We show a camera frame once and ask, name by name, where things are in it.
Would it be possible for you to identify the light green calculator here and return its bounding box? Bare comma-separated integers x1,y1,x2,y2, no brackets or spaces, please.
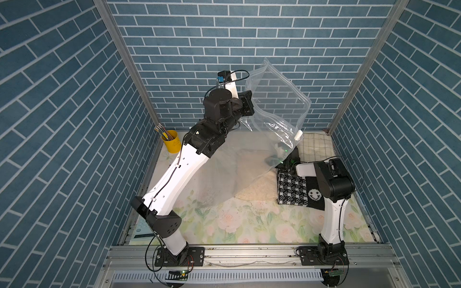
132,218,154,241

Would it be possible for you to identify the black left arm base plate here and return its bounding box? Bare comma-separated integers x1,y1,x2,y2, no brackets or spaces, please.
154,246,205,267

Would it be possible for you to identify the cream checked folded towel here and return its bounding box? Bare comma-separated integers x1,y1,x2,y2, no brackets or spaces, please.
297,132,336,162

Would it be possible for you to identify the beige fluffy scarf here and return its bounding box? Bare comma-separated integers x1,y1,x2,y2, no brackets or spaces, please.
235,150,277,202

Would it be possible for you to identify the yellow pen cup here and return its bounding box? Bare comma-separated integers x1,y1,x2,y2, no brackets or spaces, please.
162,130,182,154

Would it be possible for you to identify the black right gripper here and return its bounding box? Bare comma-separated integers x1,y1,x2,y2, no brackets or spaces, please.
265,156,290,171

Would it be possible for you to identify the clear plastic vacuum bag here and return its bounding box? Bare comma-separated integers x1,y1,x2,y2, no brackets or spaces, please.
181,59,311,206

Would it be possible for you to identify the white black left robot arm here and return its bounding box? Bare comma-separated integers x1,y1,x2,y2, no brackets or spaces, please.
130,88,255,261

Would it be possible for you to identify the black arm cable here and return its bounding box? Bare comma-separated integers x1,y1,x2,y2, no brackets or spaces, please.
145,132,190,287
313,154,364,242

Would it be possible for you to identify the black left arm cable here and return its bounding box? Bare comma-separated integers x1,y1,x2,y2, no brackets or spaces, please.
145,132,190,287

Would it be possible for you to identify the floral table mat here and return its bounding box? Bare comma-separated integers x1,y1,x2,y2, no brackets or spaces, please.
129,144,376,246

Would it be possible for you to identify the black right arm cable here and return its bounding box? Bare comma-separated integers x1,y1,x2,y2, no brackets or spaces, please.
313,154,364,242

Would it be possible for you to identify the aluminium front rail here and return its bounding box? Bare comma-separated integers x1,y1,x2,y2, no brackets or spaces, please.
95,243,411,288

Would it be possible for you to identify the black white knitted scarf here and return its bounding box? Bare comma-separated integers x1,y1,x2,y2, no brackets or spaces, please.
277,169,325,211

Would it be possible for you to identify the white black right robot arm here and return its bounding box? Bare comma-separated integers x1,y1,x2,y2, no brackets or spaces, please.
266,148,355,265

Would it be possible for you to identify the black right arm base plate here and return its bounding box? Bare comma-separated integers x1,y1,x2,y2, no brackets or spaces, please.
295,246,349,267

